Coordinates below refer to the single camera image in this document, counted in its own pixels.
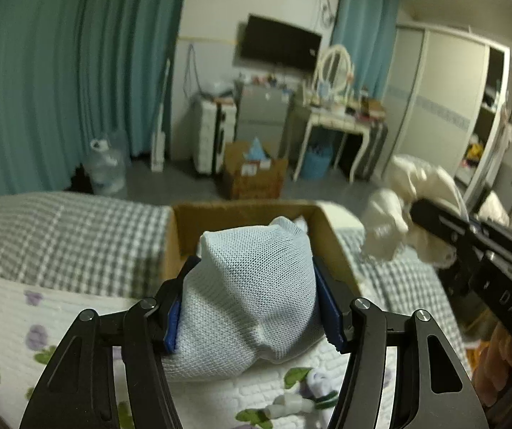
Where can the cardboard box on floor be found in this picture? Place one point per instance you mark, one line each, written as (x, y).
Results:
(251, 179)

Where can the person's right hand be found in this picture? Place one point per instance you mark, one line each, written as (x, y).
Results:
(495, 364)

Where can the black wall television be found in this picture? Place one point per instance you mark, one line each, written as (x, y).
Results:
(279, 43)

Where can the grey checked bed sheet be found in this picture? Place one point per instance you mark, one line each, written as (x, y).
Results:
(103, 246)

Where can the white suitcase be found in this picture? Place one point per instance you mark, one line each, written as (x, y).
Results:
(213, 127)

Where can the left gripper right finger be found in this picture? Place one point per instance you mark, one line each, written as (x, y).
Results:
(432, 388)

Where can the clear water jug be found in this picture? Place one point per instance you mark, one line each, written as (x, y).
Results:
(106, 164)

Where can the teal curtain right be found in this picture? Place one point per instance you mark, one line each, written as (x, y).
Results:
(367, 29)

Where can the dark striped suitcase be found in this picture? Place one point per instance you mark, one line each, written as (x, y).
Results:
(377, 138)

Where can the white louvred wardrobe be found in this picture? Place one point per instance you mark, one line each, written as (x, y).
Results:
(445, 93)

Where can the blue laundry basket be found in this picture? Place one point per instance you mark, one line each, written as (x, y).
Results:
(316, 162)

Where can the light blue mesh pouch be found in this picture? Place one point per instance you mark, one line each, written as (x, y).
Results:
(252, 297)

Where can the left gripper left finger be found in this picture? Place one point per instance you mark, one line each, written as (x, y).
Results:
(76, 389)

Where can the teal curtain left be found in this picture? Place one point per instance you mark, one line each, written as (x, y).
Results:
(71, 70)

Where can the white oval vanity mirror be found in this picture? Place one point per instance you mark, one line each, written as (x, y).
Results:
(333, 70)

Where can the white flower plush toy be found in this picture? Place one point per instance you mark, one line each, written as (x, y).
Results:
(317, 395)

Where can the white dressing table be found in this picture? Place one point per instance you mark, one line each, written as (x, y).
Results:
(341, 125)

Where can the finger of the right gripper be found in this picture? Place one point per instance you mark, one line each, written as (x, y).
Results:
(439, 221)

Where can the white floor mop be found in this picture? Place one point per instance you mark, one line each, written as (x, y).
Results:
(158, 136)

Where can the grey mini fridge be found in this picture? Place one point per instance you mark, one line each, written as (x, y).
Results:
(262, 113)

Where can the teal curtain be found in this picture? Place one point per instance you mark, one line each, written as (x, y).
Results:
(367, 29)
(71, 70)

